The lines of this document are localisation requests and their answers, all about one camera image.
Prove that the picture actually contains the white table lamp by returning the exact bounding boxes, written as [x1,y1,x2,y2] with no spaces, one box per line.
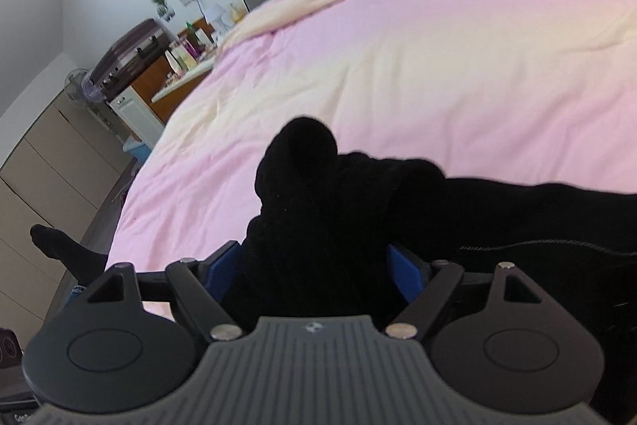
[203,4,229,33]

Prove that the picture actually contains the standing fan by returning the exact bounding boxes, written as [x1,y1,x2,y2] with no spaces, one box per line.
[64,67,103,110]

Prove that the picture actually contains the brown suitcase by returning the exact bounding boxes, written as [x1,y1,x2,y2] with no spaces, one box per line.
[81,19,173,101]

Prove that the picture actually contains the black pants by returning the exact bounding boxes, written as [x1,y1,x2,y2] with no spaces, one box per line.
[221,116,637,425]

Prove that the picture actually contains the white cabinet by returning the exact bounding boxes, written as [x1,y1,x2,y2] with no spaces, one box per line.
[108,85,166,148]

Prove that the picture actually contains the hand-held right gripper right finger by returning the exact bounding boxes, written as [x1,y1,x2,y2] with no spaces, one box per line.
[385,243,544,342]

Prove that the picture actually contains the beige wardrobe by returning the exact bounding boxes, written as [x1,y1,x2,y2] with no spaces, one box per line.
[0,90,136,306]

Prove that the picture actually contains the person's foot in black sock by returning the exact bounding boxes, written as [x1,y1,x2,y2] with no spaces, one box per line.
[30,223,109,287]

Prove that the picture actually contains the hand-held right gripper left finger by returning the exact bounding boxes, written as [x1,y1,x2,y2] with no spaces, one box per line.
[86,240,244,342]

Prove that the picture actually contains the blue bin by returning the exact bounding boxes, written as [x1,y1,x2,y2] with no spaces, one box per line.
[123,139,151,165]

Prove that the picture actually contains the pink floral duvet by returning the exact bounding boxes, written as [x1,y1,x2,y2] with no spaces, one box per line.
[44,0,637,323]

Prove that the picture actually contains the wooden bedside desk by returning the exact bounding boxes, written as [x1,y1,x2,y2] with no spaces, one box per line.
[130,16,220,123]

